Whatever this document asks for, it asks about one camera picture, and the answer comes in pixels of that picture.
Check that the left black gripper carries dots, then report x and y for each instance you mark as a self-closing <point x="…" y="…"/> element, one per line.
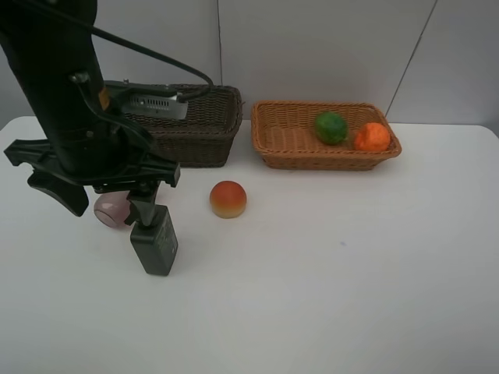
<point x="98" y="150"/>

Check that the dark green pump bottle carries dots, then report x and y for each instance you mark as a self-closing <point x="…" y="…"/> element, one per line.
<point x="155" y="245"/>

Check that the green mango fruit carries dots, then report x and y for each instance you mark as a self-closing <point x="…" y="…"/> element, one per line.
<point x="330" y="128"/>

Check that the orange tangerine fruit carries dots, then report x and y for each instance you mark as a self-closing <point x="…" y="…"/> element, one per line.
<point x="372" y="137"/>

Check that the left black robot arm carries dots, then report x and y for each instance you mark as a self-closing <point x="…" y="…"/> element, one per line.
<point x="49" y="48"/>

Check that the translucent purple plastic cup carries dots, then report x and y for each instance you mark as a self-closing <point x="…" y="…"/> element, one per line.
<point x="112" y="209"/>

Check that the dark brown wicker basket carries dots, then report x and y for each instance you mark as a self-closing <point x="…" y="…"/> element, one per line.
<point x="203" y="139"/>

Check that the red yellow peach fruit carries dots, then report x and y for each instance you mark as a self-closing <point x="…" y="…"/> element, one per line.
<point x="228" y="199"/>

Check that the light orange wicker basket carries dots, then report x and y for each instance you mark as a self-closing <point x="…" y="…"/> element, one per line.
<point x="283" y="135"/>

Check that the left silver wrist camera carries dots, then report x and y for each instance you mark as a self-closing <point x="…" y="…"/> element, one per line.
<point x="155" y="101"/>

